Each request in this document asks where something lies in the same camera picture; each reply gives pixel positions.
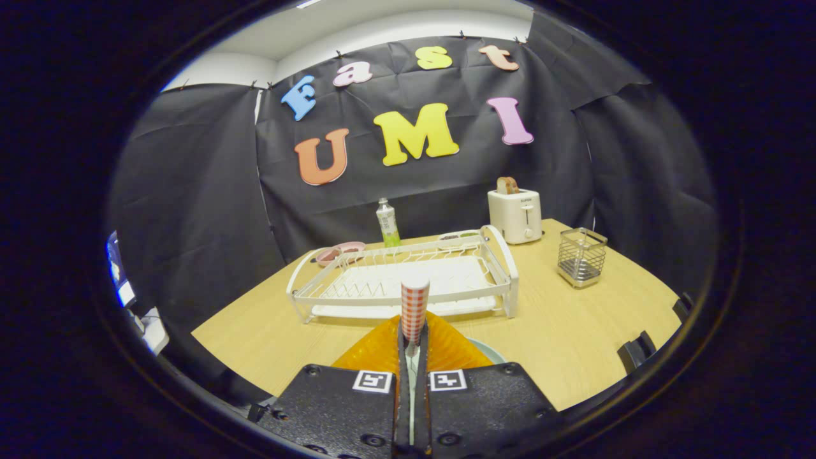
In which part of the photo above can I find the black backdrop cloth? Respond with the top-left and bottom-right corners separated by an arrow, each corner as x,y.
105,10 -> 721,396

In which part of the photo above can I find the metal wire basket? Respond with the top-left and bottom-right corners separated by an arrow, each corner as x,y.
557,228 -> 608,289

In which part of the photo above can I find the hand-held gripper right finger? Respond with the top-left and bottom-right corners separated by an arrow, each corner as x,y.
418,311 -> 562,457

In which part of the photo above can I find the small white dish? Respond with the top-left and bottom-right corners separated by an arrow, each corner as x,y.
437,231 -> 480,249

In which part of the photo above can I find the white toaster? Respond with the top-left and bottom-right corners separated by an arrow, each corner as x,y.
488,189 -> 543,245

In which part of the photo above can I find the white wire dish rack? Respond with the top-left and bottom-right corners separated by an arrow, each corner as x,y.
286,225 -> 520,324

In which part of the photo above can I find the clear green-label bottle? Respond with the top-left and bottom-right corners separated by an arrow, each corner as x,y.
375,198 -> 402,249

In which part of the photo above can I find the pink bowl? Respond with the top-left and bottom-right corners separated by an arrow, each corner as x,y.
315,241 -> 367,267

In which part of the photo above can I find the computer monitor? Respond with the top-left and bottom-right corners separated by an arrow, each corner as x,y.
105,231 -> 136,309

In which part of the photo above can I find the white desk item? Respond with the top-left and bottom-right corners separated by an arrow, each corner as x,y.
131,307 -> 170,356

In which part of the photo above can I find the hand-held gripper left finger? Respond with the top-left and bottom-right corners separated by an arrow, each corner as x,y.
252,316 -> 412,458

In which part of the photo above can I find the checked-handle spoon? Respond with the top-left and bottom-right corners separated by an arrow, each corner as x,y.
400,273 -> 431,447

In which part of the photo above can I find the pale green plate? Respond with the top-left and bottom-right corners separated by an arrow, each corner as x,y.
469,338 -> 507,365

